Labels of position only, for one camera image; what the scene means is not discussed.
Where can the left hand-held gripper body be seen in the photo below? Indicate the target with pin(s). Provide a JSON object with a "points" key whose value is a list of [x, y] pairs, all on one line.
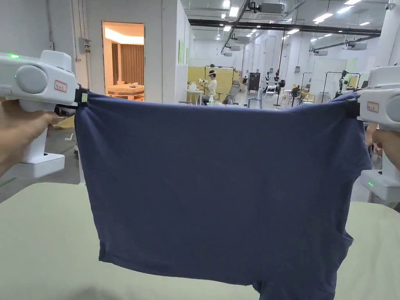
{"points": [[34, 78]]}

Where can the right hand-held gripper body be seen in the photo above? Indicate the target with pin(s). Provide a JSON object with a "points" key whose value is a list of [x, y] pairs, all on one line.
{"points": [[384, 103]]}

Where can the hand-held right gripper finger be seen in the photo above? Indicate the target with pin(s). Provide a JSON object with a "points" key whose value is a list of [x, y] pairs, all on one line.
{"points": [[352, 108]]}

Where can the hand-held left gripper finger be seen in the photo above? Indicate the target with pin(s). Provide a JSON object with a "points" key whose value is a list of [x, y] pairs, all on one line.
{"points": [[83, 98]]}

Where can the dark blue shirt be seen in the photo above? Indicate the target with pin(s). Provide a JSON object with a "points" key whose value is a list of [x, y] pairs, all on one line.
{"points": [[218, 187]]}

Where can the person's right hand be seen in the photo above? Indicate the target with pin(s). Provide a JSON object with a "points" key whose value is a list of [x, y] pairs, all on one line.
{"points": [[389, 145]]}

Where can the person's left hand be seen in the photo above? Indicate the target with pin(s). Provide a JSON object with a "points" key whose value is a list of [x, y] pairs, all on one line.
{"points": [[18, 131]]}

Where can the wooden bed with beige bedding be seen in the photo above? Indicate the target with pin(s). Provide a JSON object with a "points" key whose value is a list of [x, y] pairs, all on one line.
{"points": [[126, 90]]}

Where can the grey electrical box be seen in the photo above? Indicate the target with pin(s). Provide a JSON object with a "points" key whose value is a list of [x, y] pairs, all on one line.
{"points": [[82, 45]]}

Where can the black standing fan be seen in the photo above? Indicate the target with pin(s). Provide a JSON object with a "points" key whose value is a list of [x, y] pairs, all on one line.
{"points": [[282, 87]]}

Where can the black cabinet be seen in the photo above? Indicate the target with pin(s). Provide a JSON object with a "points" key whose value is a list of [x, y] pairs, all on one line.
{"points": [[254, 82]]}

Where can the bed with pale green sheet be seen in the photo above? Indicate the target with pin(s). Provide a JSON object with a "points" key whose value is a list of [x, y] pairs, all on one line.
{"points": [[47, 243]]}

